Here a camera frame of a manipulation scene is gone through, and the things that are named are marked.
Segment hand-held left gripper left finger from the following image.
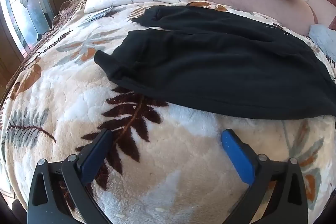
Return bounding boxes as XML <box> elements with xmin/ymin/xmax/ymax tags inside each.
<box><xmin>27</xmin><ymin>128</ymin><xmax>114</xmax><ymax>224</ymax></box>

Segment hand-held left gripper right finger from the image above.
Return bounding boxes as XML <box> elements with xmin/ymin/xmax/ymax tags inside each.
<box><xmin>221</xmin><ymin>129</ymin><xmax>309</xmax><ymax>224</ymax></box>

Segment black pants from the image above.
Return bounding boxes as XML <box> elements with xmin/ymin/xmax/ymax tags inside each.
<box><xmin>94</xmin><ymin>5</ymin><xmax>336</xmax><ymax>119</ymax></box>

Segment leaf print fleece blanket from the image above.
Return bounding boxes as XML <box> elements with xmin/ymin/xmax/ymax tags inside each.
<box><xmin>0</xmin><ymin>1</ymin><xmax>336</xmax><ymax>224</ymax></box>

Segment grey booklet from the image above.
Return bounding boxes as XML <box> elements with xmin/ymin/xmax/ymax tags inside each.
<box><xmin>85</xmin><ymin>6</ymin><xmax>115</xmax><ymax>22</ymax></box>

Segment light blue quilted pillow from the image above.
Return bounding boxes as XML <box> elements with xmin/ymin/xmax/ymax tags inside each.
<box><xmin>308</xmin><ymin>24</ymin><xmax>336</xmax><ymax>63</ymax></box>

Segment stained glass window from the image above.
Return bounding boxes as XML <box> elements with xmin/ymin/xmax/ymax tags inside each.
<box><xmin>0</xmin><ymin>0</ymin><xmax>53</xmax><ymax>54</ymax></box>

